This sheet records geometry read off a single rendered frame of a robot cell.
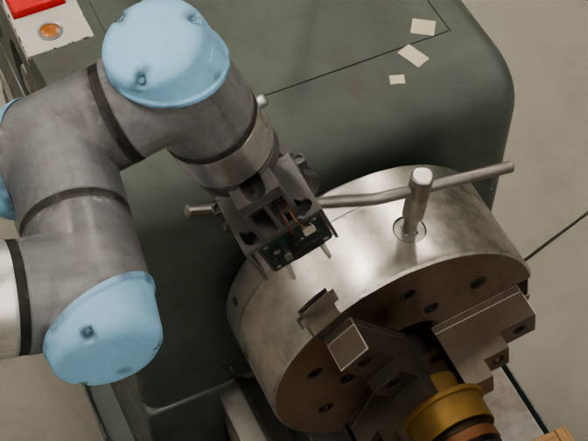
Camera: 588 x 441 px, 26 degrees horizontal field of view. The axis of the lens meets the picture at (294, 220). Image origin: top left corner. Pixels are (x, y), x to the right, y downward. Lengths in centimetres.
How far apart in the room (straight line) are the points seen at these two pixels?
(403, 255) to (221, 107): 43
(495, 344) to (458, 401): 8
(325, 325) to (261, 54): 32
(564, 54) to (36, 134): 240
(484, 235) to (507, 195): 156
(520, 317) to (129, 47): 66
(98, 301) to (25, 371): 187
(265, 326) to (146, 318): 53
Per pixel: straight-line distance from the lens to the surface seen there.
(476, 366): 135
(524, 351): 266
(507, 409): 161
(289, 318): 128
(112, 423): 196
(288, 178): 101
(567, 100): 308
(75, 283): 79
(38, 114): 88
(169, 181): 129
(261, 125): 93
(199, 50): 84
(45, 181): 85
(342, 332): 126
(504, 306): 138
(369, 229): 127
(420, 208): 123
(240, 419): 159
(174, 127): 87
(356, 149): 134
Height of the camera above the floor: 228
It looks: 55 degrees down
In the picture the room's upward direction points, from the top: straight up
